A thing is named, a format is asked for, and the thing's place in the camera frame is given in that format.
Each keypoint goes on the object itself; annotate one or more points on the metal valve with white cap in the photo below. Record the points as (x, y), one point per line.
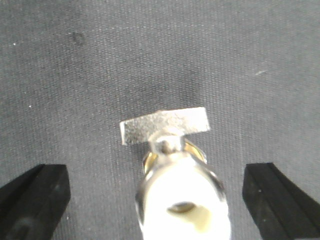
(179, 197)

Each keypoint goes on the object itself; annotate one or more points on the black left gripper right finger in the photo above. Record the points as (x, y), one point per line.
(278, 207)

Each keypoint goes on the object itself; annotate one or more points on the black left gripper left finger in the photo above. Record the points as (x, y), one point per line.
(32, 205)

